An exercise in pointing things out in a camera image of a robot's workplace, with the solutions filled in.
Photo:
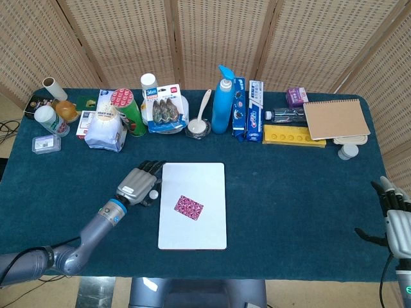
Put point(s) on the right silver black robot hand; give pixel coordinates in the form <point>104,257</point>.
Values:
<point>398,227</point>

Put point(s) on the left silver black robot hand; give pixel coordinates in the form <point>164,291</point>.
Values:
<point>136,184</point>

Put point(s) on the small white bottle cap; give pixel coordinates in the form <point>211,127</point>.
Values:
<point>154,194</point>

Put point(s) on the pink patterned packet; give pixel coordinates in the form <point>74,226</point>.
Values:
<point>188,208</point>

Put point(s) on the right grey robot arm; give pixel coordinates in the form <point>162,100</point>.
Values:
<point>404,282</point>

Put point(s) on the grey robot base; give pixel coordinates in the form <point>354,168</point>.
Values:
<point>192,293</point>

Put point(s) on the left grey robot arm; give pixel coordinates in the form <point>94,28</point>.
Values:
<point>96,224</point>

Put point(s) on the white rectangular board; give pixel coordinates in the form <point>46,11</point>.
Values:
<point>199,234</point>

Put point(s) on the white paper bag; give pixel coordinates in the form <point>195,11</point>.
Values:
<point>104,131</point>

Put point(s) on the green chips can red lid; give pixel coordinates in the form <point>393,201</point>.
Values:
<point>131,118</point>

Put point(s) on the correction tape blister pack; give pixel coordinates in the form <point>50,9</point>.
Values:
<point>165,109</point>

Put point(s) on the white and red small box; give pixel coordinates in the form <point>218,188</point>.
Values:
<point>83,123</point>

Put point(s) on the white plastic spoon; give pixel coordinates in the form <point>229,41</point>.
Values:
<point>196,125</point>

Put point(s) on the small white jar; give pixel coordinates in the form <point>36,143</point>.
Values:
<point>348,152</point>

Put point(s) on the blue and white pouch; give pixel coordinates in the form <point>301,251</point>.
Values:
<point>103,95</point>

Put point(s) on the small clear plastic box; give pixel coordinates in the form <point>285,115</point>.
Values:
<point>46,144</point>

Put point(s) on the beige lidded container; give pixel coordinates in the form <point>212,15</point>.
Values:
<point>350,140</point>

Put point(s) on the amber glass jar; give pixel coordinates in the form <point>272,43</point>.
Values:
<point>66,110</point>

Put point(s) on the white capped clear bottle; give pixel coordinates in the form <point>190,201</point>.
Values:
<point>148,81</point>

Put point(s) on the white bottle with green label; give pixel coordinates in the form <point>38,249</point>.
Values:
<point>51,120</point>

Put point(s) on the dark blue tablecloth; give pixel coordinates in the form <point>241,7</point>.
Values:
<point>289,208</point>

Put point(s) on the blue pump bottle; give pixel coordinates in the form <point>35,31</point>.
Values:
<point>221,109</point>

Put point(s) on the blue cookie box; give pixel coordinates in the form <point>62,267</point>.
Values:
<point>238,128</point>

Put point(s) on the cardboard tube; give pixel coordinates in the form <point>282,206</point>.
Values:
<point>56,90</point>

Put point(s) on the kraft spiral notebook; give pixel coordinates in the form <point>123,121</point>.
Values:
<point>337,118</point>

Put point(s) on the black tin box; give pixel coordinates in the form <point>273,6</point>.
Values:
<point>35,104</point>

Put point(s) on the blue white toothpaste box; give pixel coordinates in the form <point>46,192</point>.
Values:
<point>253,122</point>

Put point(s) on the yellow ruler block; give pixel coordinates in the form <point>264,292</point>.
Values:
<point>289,136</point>

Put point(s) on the black tube with white cap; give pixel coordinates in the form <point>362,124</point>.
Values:
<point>285,115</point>

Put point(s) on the purple small box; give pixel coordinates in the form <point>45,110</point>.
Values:
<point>297,97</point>

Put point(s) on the woven folding screen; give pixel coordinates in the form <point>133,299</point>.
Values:
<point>224,38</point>

